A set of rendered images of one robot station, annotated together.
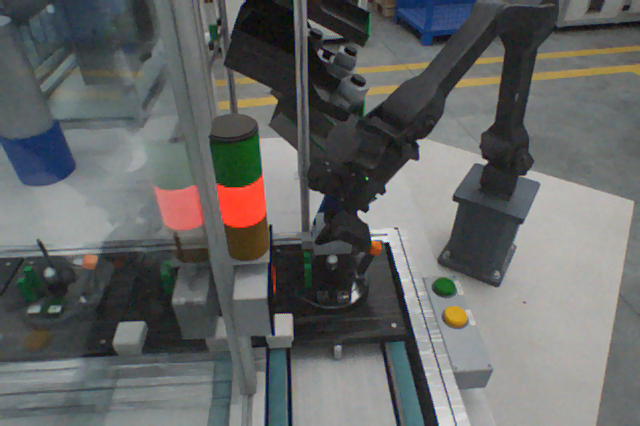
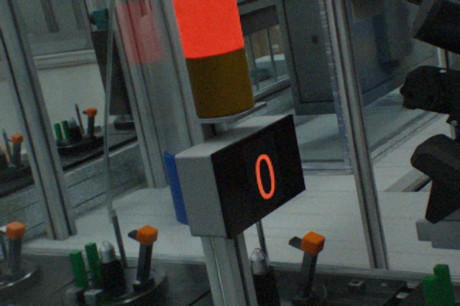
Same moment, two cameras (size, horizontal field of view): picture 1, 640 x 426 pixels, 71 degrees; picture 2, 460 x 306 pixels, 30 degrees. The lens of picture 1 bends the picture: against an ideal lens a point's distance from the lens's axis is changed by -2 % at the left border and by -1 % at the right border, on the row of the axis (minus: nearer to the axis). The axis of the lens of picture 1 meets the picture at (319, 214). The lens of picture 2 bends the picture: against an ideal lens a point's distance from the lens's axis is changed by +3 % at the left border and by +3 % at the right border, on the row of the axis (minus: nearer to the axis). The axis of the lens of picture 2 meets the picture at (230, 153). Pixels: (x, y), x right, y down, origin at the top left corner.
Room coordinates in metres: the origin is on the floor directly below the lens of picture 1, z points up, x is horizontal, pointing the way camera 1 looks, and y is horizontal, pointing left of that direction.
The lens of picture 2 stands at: (-0.15, -0.37, 1.38)
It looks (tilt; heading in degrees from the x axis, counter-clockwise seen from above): 13 degrees down; 41
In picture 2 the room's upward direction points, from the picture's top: 11 degrees counter-clockwise
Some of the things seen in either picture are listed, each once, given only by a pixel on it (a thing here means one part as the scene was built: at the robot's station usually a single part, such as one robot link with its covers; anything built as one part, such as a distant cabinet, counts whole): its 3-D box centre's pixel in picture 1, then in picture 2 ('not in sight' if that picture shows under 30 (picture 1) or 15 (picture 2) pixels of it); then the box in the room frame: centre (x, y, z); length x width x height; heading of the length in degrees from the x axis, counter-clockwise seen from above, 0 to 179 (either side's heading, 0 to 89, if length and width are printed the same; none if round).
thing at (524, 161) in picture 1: (509, 153); not in sight; (0.76, -0.37, 1.15); 0.09 x 0.07 x 0.06; 34
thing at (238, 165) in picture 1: (234, 153); not in sight; (0.38, 0.08, 1.38); 0.05 x 0.05 x 0.05
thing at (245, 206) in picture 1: (240, 194); (208, 21); (0.38, 0.08, 1.33); 0.05 x 0.05 x 0.05
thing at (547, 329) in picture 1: (455, 253); not in sight; (0.79, -0.33, 0.84); 0.90 x 0.70 x 0.03; 147
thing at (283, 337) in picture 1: (279, 331); not in sight; (0.47, 0.07, 0.97); 0.05 x 0.05 x 0.04; 4
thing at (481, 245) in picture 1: (486, 224); not in sight; (0.76, -0.37, 0.96); 0.15 x 0.15 x 0.20; 57
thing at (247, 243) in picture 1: (245, 230); (220, 81); (0.38, 0.08, 1.28); 0.05 x 0.05 x 0.05
